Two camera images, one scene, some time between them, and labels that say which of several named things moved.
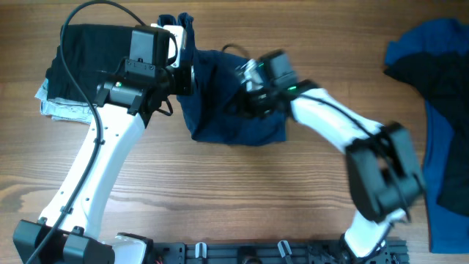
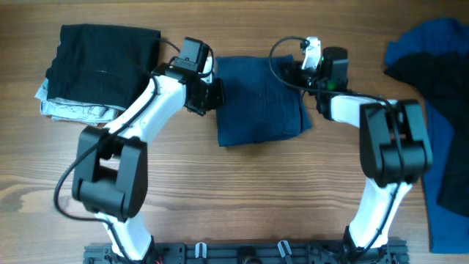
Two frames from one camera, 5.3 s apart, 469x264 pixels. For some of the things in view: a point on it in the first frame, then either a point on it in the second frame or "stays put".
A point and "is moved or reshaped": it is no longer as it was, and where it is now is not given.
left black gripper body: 180,79 to 209,95
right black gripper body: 255,103 to 308,78
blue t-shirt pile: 448,232 stays put
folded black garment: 91,50 stays put
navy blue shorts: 205,112 is moved or reshaped
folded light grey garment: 63,110 stays put
